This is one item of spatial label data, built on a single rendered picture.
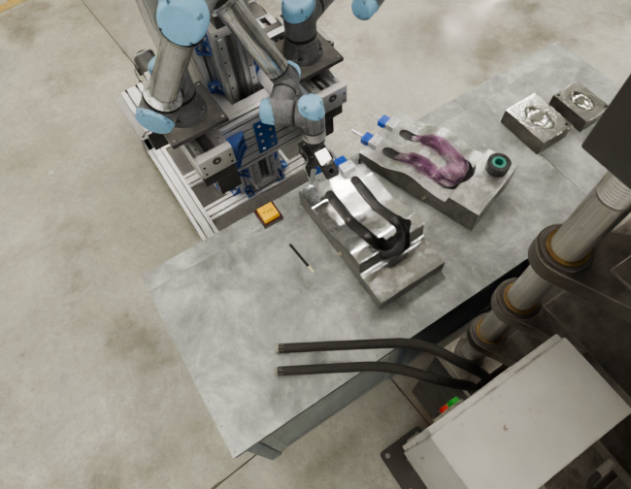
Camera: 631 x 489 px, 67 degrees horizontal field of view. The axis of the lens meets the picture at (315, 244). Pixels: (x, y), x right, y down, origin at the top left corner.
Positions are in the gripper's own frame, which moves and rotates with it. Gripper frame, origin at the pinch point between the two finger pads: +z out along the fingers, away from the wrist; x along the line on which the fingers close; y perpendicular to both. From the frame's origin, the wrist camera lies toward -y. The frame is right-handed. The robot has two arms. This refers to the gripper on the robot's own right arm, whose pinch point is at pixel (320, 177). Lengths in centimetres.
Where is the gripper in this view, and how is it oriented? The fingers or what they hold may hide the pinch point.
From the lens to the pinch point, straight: 168.7
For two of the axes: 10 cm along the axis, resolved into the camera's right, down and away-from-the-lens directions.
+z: 0.6, 4.5, 8.9
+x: -8.4, 5.1, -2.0
